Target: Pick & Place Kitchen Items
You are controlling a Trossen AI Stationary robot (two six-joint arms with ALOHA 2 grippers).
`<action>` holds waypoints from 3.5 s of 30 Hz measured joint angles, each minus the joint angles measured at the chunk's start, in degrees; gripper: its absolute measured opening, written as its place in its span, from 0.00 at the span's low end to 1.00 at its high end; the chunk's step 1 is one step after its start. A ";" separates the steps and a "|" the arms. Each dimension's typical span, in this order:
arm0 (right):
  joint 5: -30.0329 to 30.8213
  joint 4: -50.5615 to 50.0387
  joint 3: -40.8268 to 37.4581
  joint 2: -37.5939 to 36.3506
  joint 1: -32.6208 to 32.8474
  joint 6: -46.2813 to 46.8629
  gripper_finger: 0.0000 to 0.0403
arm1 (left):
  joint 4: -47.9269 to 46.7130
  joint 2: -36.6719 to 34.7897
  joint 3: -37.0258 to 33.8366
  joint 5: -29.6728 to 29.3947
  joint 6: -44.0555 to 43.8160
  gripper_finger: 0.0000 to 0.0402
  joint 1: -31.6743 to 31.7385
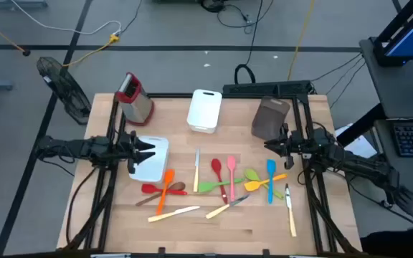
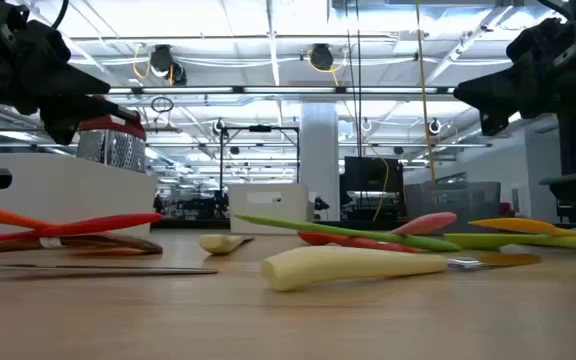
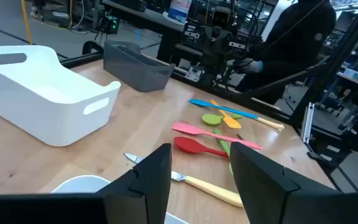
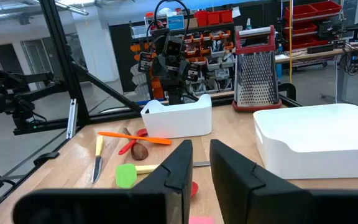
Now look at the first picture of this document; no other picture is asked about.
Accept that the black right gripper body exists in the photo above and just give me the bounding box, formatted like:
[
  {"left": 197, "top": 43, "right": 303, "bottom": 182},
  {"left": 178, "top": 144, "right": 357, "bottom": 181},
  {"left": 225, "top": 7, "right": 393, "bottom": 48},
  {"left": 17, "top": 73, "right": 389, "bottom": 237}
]
[{"left": 280, "top": 123, "right": 303, "bottom": 170}]

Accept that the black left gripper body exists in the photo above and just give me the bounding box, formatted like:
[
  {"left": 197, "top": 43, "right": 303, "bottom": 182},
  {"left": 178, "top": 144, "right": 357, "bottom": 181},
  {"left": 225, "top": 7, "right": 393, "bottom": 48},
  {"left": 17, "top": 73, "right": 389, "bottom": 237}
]
[{"left": 118, "top": 130, "right": 138, "bottom": 175}]

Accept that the blue silicone spatula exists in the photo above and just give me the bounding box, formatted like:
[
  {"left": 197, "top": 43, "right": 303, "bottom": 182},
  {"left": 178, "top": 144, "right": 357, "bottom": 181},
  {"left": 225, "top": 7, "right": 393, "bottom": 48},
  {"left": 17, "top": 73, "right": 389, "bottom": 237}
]
[{"left": 266, "top": 159, "right": 277, "bottom": 204}]

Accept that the red silicone spatula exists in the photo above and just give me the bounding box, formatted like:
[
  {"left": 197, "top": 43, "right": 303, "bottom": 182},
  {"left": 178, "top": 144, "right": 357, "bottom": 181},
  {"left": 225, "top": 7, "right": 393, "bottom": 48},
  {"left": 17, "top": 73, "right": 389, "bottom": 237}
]
[{"left": 141, "top": 183, "right": 188, "bottom": 196}]

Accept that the orange silicone spatula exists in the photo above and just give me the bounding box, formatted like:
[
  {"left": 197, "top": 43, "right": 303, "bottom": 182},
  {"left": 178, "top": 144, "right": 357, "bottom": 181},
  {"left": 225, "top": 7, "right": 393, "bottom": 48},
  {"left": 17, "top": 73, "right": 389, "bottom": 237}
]
[{"left": 155, "top": 168, "right": 176, "bottom": 216}]

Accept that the lime green silicone spoon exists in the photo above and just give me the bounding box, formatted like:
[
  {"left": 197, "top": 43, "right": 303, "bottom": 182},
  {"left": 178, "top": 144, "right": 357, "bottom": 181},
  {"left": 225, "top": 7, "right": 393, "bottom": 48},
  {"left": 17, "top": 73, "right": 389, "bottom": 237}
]
[{"left": 244, "top": 168, "right": 285, "bottom": 200}]

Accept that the yellow silicone spatula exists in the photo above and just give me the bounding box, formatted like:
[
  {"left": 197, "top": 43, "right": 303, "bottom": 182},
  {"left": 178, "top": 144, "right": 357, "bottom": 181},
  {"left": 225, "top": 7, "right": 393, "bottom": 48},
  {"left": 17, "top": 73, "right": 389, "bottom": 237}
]
[{"left": 244, "top": 173, "right": 288, "bottom": 192}]

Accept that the brown wooden spoon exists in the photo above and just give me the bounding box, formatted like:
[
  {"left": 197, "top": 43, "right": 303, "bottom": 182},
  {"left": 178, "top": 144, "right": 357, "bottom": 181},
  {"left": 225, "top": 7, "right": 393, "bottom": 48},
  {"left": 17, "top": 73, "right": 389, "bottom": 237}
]
[{"left": 135, "top": 181, "right": 186, "bottom": 207}]

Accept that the pink silicone spatula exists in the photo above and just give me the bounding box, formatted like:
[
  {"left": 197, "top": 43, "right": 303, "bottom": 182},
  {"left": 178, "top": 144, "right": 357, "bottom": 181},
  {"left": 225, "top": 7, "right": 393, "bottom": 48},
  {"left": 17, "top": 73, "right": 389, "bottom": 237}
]
[{"left": 227, "top": 156, "right": 237, "bottom": 202}]

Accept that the red silicone spoon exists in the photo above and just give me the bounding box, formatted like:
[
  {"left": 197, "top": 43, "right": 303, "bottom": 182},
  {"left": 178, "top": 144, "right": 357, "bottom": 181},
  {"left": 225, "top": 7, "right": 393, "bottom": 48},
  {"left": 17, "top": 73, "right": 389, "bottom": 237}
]
[{"left": 211, "top": 158, "right": 229, "bottom": 205}]

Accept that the green silicone spatula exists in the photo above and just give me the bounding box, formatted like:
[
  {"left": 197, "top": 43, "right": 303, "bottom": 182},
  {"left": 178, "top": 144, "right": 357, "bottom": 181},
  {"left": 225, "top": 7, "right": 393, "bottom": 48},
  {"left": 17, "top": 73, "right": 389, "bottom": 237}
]
[{"left": 198, "top": 177, "right": 246, "bottom": 194}]

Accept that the white plastic bin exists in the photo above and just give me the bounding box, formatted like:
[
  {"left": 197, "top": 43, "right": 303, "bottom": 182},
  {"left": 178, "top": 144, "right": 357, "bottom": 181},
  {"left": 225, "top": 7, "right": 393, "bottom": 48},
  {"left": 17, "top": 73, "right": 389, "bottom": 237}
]
[
  {"left": 186, "top": 89, "right": 223, "bottom": 134},
  {"left": 129, "top": 135, "right": 170, "bottom": 183}
]

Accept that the grey translucent plastic bin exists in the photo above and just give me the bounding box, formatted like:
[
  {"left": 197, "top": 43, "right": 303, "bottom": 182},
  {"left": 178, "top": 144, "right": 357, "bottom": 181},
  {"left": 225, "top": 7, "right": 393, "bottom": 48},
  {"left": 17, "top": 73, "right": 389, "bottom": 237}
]
[{"left": 251, "top": 95, "right": 291, "bottom": 141}]

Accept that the red-trimmed metal box grater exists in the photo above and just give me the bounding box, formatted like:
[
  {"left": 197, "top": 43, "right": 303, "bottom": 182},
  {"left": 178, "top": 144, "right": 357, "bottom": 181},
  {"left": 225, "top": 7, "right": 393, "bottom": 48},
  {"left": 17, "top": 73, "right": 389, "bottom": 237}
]
[{"left": 115, "top": 72, "right": 155, "bottom": 126}]

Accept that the black power strip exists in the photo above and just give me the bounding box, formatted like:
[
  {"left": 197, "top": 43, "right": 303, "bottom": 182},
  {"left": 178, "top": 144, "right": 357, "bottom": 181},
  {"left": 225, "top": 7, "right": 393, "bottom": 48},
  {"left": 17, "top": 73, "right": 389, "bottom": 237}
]
[{"left": 222, "top": 80, "right": 315, "bottom": 98}]

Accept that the white paper sheet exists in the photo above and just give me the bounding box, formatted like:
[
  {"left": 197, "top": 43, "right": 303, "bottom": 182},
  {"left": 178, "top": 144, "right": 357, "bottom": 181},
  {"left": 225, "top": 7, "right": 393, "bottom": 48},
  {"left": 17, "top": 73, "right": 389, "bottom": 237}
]
[{"left": 335, "top": 123, "right": 378, "bottom": 158}]

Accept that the black floor fan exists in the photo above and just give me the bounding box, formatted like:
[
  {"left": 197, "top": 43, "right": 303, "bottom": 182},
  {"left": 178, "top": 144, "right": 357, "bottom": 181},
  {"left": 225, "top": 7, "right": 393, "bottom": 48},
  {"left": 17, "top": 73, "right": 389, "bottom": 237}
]
[{"left": 36, "top": 56, "right": 92, "bottom": 125}]

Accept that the dark grey desk cart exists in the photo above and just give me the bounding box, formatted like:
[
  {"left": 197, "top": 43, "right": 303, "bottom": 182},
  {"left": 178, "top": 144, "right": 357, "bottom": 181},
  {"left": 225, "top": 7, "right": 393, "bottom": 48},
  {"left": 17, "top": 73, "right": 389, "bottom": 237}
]
[{"left": 336, "top": 35, "right": 413, "bottom": 199}]

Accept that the person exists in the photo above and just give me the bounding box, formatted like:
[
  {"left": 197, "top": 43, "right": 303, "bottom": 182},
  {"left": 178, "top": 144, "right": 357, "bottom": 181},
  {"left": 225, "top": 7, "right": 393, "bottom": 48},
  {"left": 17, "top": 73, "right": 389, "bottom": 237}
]
[{"left": 360, "top": 228, "right": 413, "bottom": 258}]

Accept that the black hanging cable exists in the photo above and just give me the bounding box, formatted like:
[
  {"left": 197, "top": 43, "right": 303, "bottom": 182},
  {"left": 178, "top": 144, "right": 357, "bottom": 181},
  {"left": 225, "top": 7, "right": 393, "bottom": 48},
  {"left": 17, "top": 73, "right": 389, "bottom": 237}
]
[{"left": 233, "top": 0, "right": 265, "bottom": 85}]

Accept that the black left arm hose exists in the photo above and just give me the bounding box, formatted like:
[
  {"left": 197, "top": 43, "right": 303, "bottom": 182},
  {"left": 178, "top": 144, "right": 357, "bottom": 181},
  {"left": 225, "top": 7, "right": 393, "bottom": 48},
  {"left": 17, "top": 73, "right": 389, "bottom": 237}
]
[{"left": 65, "top": 166, "right": 98, "bottom": 248}]

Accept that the thin black desk cable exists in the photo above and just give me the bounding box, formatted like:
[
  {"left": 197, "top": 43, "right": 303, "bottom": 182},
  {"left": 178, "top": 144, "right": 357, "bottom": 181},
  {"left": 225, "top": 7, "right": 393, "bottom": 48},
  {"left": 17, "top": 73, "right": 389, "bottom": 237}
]
[{"left": 312, "top": 52, "right": 364, "bottom": 82}]

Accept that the yellow extension cord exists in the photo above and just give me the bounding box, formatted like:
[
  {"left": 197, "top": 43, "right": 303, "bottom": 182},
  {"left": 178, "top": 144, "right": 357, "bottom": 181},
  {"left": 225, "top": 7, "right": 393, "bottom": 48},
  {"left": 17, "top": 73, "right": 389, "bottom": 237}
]
[{"left": 62, "top": 34, "right": 121, "bottom": 68}]

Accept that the yellow hanging cable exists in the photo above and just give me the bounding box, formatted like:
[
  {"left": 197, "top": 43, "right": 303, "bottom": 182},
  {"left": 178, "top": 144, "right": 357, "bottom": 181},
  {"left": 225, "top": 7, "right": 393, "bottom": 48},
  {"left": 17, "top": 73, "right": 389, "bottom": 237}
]
[{"left": 287, "top": 0, "right": 315, "bottom": 82}]

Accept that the white cable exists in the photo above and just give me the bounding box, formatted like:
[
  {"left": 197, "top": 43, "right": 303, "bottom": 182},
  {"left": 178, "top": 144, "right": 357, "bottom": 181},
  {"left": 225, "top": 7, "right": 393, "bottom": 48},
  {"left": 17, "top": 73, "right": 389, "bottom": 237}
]
[{"left": 11, "top": 0, "right": 123, "bottom": 37}]

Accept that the black cable bundle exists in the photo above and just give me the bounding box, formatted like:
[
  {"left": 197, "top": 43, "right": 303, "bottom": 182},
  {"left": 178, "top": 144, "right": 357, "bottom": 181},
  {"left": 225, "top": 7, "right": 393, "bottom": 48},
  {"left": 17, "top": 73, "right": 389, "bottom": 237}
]
[{"left": 199, "top": 0, "right": 275, "bottom": 36}]

